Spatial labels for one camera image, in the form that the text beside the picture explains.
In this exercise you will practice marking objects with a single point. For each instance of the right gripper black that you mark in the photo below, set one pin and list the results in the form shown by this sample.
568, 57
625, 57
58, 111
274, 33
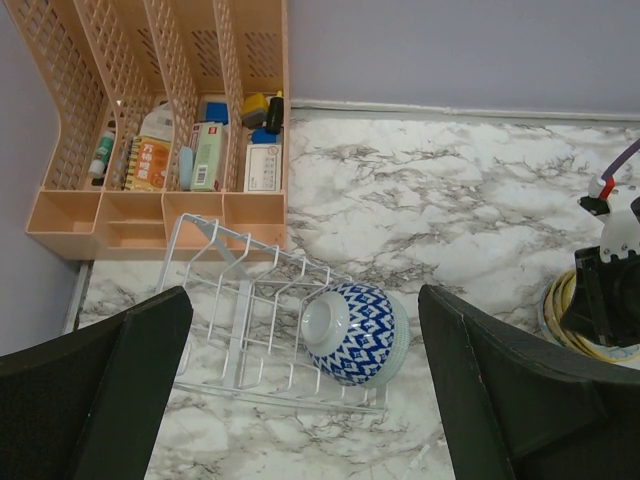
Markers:
604, 307

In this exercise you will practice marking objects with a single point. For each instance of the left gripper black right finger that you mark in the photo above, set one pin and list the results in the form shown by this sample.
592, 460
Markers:
514, 406

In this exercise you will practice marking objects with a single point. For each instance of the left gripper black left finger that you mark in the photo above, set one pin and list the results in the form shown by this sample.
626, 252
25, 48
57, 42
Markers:
89, 404

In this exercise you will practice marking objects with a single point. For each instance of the red and blue patterned bowl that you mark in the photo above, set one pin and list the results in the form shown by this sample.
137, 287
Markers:
348, 332

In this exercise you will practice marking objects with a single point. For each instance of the glue stick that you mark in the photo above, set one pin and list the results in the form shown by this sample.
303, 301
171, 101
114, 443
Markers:
102, 155

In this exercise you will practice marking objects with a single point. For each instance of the light blue tube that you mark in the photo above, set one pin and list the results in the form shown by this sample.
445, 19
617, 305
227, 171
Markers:
186, 165

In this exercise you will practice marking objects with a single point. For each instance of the orange plastic file organizer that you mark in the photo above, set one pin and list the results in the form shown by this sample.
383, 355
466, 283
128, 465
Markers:
152, 101

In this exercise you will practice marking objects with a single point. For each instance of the white card box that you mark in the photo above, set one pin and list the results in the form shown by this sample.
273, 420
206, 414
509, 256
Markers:
263, 168

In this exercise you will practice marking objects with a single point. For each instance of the green staple box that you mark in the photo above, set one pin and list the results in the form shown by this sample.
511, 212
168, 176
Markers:
208, 142

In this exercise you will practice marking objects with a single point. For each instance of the blue small block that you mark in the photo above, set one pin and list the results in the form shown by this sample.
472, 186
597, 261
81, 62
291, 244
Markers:
262, 136

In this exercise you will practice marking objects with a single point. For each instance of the blue eraser block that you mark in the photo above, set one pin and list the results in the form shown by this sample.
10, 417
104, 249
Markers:
216, 112

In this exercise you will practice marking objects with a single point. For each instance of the yellow black eraser block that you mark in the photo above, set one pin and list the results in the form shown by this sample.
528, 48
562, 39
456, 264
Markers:
254, 111

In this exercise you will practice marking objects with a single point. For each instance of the black yellow marker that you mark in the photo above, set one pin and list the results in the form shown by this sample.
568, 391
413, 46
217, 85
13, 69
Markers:
275, 114

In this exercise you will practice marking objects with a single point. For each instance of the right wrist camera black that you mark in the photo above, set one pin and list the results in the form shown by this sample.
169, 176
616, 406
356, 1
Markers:
617, 207

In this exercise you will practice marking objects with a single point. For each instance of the white wire dish rack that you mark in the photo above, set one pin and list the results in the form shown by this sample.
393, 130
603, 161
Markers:
245, 340

